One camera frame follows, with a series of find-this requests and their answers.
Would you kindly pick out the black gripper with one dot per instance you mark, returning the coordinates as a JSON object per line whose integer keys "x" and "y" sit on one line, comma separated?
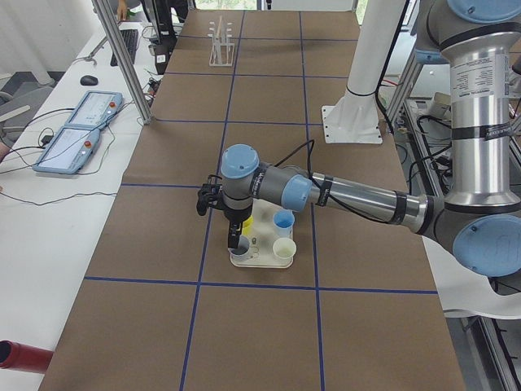
{"x": 237, "y": 214}

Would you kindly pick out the yellow plastic cup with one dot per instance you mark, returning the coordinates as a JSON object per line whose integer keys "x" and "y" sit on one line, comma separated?
{"x": 247, "y": 225}

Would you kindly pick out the grey plastic cup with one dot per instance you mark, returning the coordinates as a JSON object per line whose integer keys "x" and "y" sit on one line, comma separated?
{"x": 242, "y": 252}

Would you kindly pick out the cream white plastic cup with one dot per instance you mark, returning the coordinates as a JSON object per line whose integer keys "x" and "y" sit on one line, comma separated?
{"x": 284, "y": 248}

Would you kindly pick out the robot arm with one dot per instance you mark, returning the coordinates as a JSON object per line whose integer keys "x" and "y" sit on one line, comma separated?
{"x": 478, "y": 221}

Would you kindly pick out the blue plastic cup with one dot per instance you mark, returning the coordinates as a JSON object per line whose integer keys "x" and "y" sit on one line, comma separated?
{"x": 284, "y": 221}

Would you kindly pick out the cream plastic tray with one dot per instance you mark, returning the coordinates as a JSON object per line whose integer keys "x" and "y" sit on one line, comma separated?
{"x": 261, "y": 238}

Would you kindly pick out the far blue teach pendant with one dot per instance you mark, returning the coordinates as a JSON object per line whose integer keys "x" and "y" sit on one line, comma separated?
{"x": 95, "y": 108}

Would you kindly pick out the blue teach pendant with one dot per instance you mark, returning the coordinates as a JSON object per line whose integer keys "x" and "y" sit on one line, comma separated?
{"x": 68, "y": 151}
{"x": 95, "y": 108}

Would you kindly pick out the near blue teach pendant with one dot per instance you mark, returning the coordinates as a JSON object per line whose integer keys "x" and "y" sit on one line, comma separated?
{"x": 68, "y": 151}

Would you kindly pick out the black computer mouse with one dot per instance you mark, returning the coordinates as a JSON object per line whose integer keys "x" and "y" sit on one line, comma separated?
{"x": 89, "y": 80}

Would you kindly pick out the black keyboard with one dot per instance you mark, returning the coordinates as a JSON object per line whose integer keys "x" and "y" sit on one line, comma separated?
{"x": 130, "y": 38}

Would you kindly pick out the red cylinder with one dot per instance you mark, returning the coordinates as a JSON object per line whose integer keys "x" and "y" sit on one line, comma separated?
{"x": 19, "y": 357}

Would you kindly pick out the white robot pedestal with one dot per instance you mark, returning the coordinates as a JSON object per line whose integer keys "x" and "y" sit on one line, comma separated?
{"x": 354, "y": 118}

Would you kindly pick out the aluminium frame post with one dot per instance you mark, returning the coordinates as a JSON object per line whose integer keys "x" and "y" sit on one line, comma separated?
{"x": 110, "y": 27}

